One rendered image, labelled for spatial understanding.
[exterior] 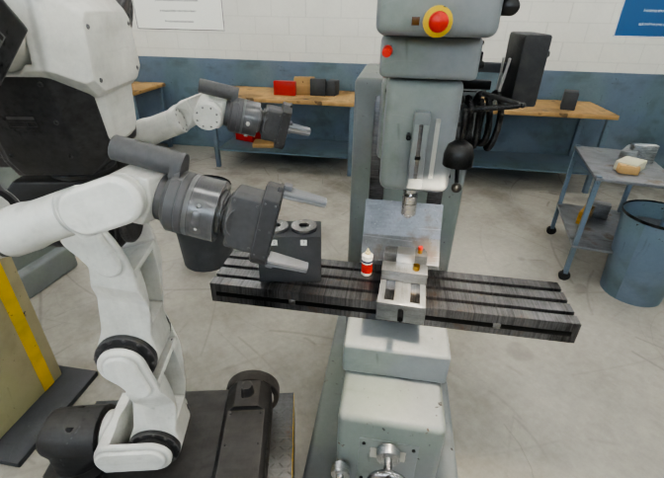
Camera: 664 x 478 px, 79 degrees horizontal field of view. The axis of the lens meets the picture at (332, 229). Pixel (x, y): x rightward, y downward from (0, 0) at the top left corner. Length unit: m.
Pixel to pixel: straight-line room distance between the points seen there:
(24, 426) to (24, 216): 1.95
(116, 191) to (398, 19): 0.68
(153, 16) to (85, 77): 5.51
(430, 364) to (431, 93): 0.81
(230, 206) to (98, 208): 0.16
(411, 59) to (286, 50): 4.58
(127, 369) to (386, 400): 0.74
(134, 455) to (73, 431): 0.19
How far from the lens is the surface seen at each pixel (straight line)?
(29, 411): 2.62
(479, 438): 2.26
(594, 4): 5.77
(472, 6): 0.99
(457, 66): 1.09
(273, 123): 1.07
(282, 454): 1.63
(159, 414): 1.28
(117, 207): 0.57
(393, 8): 0.98
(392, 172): 1.18
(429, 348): 1.37
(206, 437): 1.51
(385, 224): 1.71
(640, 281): 3.44
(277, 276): 1.45
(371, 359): 1.37
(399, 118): 1.13
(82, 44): 0.77
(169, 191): 0.56
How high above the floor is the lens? 1.78
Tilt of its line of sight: 29 degrees down
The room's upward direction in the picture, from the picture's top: 1 degrees clockwise
